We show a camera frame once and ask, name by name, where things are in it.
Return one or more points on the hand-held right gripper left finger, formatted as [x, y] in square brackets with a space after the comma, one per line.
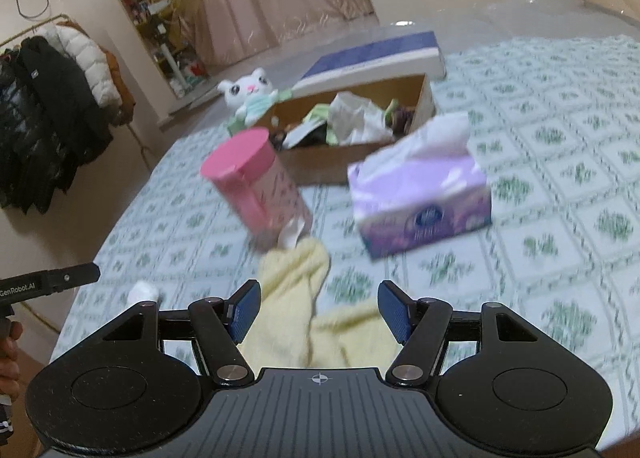
[247, 310]

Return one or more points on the gold clothes rack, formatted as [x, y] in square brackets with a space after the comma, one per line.
[140, 147]

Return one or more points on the person's left hand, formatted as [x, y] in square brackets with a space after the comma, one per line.
[9, 363]

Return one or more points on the brown jacket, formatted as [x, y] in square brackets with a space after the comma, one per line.
[122, 87]

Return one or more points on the white puffer jacket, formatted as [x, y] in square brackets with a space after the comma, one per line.
[85, 57]

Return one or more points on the white cloth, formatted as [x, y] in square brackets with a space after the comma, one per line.
[350, 117]

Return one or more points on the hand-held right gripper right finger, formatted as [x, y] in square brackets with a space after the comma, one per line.
[392, 310]

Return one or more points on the pale yellow towel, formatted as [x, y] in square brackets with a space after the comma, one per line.
[295, 288]

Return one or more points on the light green cloth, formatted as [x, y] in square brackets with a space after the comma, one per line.
[317, 113]

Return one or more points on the white tissue ball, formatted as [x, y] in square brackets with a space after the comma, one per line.
[143, 294]

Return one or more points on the black coat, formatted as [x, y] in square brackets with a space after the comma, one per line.
[60, 102]

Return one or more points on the small white tissue piece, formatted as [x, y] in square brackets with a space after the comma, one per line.
[291, 234]

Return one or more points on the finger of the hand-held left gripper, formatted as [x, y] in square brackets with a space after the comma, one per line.
[70, 276]

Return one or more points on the purple tissue pack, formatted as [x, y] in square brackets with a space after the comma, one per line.
[415, 198]

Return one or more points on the blue and white flat box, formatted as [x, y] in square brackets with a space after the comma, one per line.
[380, 52]

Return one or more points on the black puffer jacket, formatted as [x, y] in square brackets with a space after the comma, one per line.
[20, 147]

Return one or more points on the white plush toy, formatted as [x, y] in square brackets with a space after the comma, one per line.
[247, 87]

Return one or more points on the cardboard box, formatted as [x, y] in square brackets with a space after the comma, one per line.
[320, 165]

